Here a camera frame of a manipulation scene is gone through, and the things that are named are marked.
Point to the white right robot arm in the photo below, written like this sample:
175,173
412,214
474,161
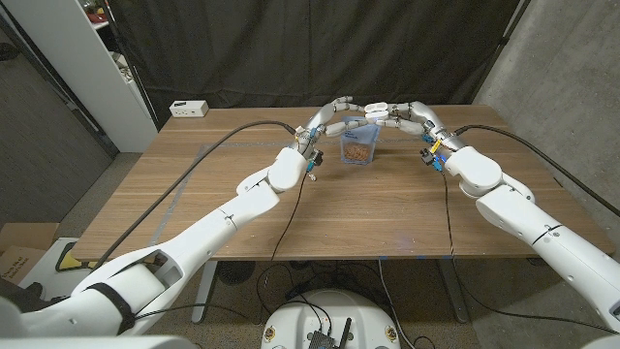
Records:
523,213

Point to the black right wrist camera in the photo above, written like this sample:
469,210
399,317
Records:
427,156

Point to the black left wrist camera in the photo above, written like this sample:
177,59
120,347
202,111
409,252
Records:
317,156

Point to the grey table leg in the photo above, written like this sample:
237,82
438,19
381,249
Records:
453,291

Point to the round black floor fan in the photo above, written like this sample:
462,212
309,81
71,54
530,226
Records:
236,272

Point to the red shelf item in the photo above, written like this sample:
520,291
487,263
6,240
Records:
97,17

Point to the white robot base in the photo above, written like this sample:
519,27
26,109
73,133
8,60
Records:
290,320

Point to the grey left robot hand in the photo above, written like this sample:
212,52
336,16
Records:
322,116

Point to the black antenna module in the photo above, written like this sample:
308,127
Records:
324,339

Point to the white airpods case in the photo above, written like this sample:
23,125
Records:
376,111

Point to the black backdrop curtain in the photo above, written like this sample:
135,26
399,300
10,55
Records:
242,48

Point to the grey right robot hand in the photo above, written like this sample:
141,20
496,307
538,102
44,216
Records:
426,116

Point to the black backdrop stand pole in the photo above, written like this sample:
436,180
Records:
502,48
145,99

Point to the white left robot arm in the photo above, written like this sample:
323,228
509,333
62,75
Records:
203,232

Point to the brown cardboard box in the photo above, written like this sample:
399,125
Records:
21,242

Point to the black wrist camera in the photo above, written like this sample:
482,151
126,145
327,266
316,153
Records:
317,156
427,156

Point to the white power strip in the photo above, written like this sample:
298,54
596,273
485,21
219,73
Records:
189,108

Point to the white table leg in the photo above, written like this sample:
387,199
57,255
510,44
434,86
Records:
203,295

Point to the white shelf cabinet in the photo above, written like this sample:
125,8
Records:
72,58

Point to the blue almond food bag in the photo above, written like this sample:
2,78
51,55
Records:
361,148

